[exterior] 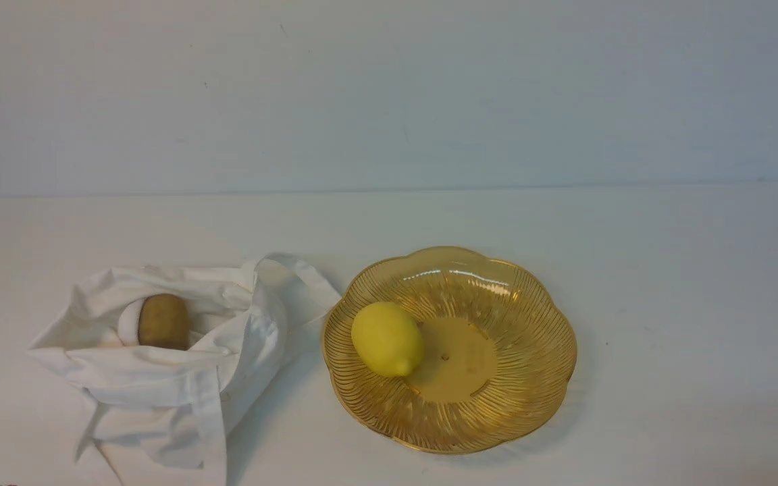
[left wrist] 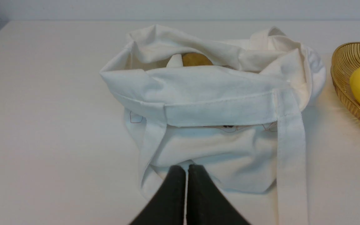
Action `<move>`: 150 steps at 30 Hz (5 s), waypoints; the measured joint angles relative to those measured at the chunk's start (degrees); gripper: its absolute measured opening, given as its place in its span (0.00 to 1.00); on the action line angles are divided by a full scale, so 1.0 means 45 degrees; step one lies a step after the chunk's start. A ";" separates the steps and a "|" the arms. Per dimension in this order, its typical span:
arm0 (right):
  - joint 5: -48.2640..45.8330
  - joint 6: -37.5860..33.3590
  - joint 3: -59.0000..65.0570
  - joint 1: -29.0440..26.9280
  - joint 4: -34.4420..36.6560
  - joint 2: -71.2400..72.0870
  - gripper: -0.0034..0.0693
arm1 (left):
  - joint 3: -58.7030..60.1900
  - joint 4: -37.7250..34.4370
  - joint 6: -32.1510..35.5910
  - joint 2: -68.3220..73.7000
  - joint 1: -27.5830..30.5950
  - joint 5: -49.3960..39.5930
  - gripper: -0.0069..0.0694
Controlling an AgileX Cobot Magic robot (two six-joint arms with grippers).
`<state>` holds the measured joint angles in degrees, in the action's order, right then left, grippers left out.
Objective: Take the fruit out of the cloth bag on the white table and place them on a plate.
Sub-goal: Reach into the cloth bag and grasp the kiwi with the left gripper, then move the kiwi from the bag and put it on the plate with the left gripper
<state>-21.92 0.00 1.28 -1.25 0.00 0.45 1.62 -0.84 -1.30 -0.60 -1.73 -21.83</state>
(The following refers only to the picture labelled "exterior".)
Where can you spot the yellow lemon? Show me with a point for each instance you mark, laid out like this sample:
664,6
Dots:
387,339

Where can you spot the amber glass plate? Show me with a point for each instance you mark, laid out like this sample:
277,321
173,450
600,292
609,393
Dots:
498,358

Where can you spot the white cloth bag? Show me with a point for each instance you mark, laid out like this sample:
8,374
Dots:
179,406

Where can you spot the brown kiwi fruit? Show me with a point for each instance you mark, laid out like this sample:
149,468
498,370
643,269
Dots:
164,322

